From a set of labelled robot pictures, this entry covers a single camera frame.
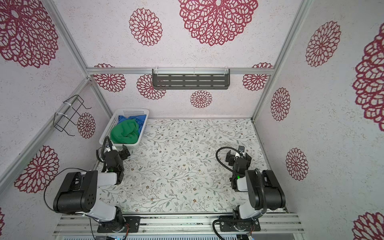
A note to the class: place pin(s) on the green tank top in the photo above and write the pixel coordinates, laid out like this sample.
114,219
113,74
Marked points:
126,132

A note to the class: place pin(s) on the grey slotted wall shelf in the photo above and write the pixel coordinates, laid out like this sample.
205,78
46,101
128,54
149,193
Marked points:
194,80

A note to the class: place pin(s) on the blue tank top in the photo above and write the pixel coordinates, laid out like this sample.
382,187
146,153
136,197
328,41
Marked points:
138,119

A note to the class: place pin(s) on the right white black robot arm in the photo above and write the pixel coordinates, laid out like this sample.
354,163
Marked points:
263,189

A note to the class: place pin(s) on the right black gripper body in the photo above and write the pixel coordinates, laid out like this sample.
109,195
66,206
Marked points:
240,156

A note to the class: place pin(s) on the white plastic basket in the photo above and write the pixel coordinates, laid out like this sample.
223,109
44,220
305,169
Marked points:
126,112

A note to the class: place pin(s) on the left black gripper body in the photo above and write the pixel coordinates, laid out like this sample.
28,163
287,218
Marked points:
120,154

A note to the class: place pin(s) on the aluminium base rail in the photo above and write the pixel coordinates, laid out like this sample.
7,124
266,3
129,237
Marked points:
181,224

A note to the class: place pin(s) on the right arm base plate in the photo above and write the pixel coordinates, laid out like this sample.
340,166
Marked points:
237,225

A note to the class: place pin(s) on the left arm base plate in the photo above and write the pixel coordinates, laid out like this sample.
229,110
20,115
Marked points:
127,224

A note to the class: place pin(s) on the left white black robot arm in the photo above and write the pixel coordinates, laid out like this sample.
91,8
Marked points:
78,192

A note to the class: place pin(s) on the black wire wall rack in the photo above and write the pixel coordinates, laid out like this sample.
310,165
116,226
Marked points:
72,106

